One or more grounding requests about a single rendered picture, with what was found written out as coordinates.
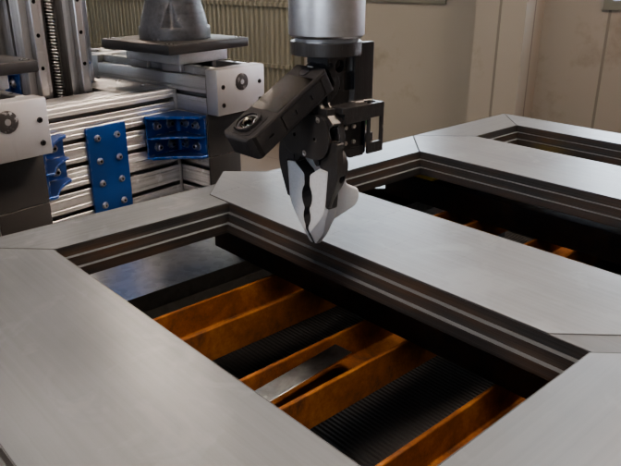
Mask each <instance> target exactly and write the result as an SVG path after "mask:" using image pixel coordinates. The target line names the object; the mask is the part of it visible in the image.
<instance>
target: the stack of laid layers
mask: <svg viewBox="0 0 621 466"><path fill-rule="evenodd" d="M477 137H482V138H485V139H490V140H495V141H503V142H508V143H512V144H516V145H521V146H526V147H530V148H535V149H540V150H544V151H548V152H553V153H561V154H566V155H571V156H575V157H579V158H584V159H589V160H593V161H598V162H602V163H606V164H611V165H616V166H621V144H616V143H611V142H606V141H596V140H592V139H586V138H581V137H576V136H571V135H566V134H561V133H555V132H551V131H546V130H540V129H531V128H526V127H521V126H514V127H511V128H507V129H501V130H497V131H494V132H491V133H487V134H483V135H480V136H477ZM417 175H423V176H426V177H430V178H436V179H440V180H443V181H446V182H450V183H454V184H457V185H460V186H464V187H468V188H471V189H474V190H480V191H484V192H488V193H491V194H494V195H498V196H502V197H505V198H508V199H512V200H515V201H519V202H524V203H528V204H532V205H535V206H539V207H542V208H546V209H549V210H553V211H556V212H559V213H563V214H567V215H573V216H576V217H579V218H583V219H587V220H590V221H593V222H597V223H601V224H604V225H607V226H611V227H617V228H621V200H618V199H614V198H610V197H606V196H602V195H599V194H594V193H590V192H586V191H583V190H576V189H572V188H568V187H564V186H560V185H556V184H553V183H549V182H545V181H540V180H537V179H533V178H526V177H522V176H519V175H514V174H510V173H506V172H503V171H499V170H495V169H491V168H487V167H483V166H476V165H473V164H469V163H464V162H460V161H457V160H453V159H449V158H445V157H442V156H437V155H433V154H429V153H423V152H418V153H412V154H409V155H405V156H401V157H398V158H395V159H391V160H387V161H384V162H381V163H377V164H374V165H370V166H364V167H361V168H357V169H353V170H350V171H347V177H346V183H347V184H348V185H351V186H354V187H356V188H357V189H358V190H359V192H363V191H366V190H371V189H375V188H378V187H381V186H383V185H387V184H390V183H393V182H397V181H399V180H402V179H406V178H411V177H415V176H417ZM225 233H230V234H232V235H234V236H236V237H238V238H240V239H244V240H245V241H247V242H249V243H251V244H254V245H256V246H258V247H260V248H262V249H264V250H267V251H269V252H271V253H273V254H275V255H278V256H280V257H282V258H284V259H286V260H288V261H290V262H292V263H294V264H297V265H299V266H302V267H304V268H306V269H308V270H310V271H312V272H314V273H316V274H318V275H320V276H323V277H326V278H328V279H330V280H332V281H334V282H335V283H337V284H340V285H342V286H344V287H346V288H349V289H352V290H354V291H356V292H358V293H359V294H361V295H364V296H366V297H368V298H370V299H372V300H376V301H378V302H380V303H381V304H383V305H385V306H388V307H390V308H392V309H394V310H396V311H398V312H401V313H403V314H405V315H407V316H409V317H412V318H414V319H416V320H418V321H420V322H422V323H424V324H426V325H429V326H431V327H433V328H436V329H438V330H440V331H442V332H444V333H446V334H447V335H450V336H452V337H455V338H457V339H459V340H462V341H464V342H466V343H468V344H470V345H471V346H474V347H476V348H478V349H480V350H483V351H486V352H488V353H490V354H492V355H493V356H495V357H498V358H500V359H502V360H504V361H506V362H510V363H512V364H514V365H516V366H517V367H519V368H522V369H524V370H526V371H528V372H530V373H532V374H536V375H538V376H539V377H541V378H543V379H545V380H548V381H552V380H553V379H554V378H556V377H557V376H558V375H560V374H561V373H562V372H563V371H564V370H566V369H567V368H568V367H570V366H571V365H572V364H574V363H575V362H577V361H578V360H579V359H581V358H582V357H583V356H585V355H586V354H588V353H589V352H611V353H621V336H597V335H557V334H547V333H544V332H542V331H540V330H538V329H535V328H533V327H531V326H528V325H524V324H522V323H520V322H518V321H515V320H513V319H511V318H508V317H506V316H503V315H502V314H499V313H495V312H493V311H491V310H488V309H486V308H483V307H481V306H479V305H477V304H474V303H472V302H470V301H467V300H463V299H461V298H459V297H457V296H454V295H452V294H449V293H447V292H445V291H442V290H440V289H438V288H434V287H432V286H429V285H427V284H425V283H422V282H420V281H418V280H416V279H413V278H411V277H408V276H405V275H402V274H400V273H398V272H396V271H393V270H391V269H388V268H386V267H384V266H381V265H379V264H376V263H373V262H371V261H368V260H366V259H364V258H361V257H359V256H357V255H355V254H352V253H350V252H347V251H344V250H341V249H339V248H337V247H335V246H332V245H330V244H327V243H325V242H323V241H321V242H320V243H315V242H311V241H310V240H309V238H308V236H307V235H305V234H303V233H300V232H298V231H296V230H294V229H291V228H289V227H285V226H283V225H280V224H278V223H275V222H274V221H271V220H269V219H267V218H264V217H262V216H260V215H256V214H254V213H252V212H250V211H247V210H245V209H243V208H240V207H238V206H235V205H234V204H232V203H229V202H228V203H227V204H223V205H220V206H216V207H213V208H210V209H206V210H202V211H199V212H196V213H192V214H188V215H182V216H179V217H175V218H172V219H168V220H165V221H162V222H158V223H154V224H150V225H148V226H144V227H138V228H134V229H131V230H127V231H124V232H120V233H116V234H114V235H110V236H106V237H103V238H99V239H93V240H90V241H86V242H82V243H80V244H76V245H72V246H68V247H65V248H62V249H58V250H55V251H57V252H59V253H60V254H61V255H63V256H64V257H66V258H67V259H68V260H69V261H70V262H72V263H73V264H75V265H77V266H78V267H79V268H81V269H82V270H84V271H85V272H86V273H88V274H89V275H90V274H94V273H97V272H100V271H103V270H106V269H109V268H112V267H116V266H119V265H121V264H127V263H130V262H134V261H137V260H139V259H142V258H146V257H149V256H152V255H155V254H158V253H161V252H165V251H170V250H173V249H176V248H179V247H182V246H186V245H189V244H191V243H195V242H198V241H201V240H205V239H209V238H212V237H216V236H219V235H222V234H225Z"/></svg>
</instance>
